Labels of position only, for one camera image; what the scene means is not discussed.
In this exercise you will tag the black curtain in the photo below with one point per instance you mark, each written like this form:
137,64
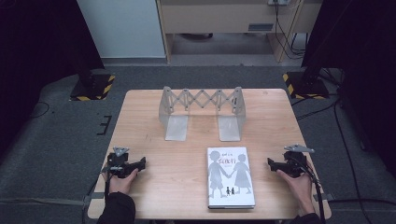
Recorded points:
364,62
40,46

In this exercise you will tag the white power strip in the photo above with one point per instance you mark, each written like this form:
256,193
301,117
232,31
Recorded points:
278,2

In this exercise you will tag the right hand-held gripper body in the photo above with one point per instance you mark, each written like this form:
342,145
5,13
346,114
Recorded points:
294,163

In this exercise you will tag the grey white hardcover book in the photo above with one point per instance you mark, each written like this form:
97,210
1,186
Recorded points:
230,177

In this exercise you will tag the black stand with striped base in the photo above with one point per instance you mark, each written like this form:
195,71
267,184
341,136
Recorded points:
306,84
93,87

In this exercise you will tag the light wooden office desk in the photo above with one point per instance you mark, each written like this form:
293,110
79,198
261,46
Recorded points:
218,15

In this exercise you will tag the white cabinet panel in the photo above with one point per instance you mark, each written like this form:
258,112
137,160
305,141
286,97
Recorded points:
121,28

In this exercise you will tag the person's left hand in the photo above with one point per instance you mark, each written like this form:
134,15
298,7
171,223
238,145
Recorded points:
120,184

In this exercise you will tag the expandable metal bookend rack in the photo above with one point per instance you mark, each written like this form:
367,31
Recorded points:
202,102

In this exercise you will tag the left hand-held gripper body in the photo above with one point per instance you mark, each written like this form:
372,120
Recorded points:
117,164

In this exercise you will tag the person's right hand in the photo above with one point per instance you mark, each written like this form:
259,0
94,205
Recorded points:
299,191

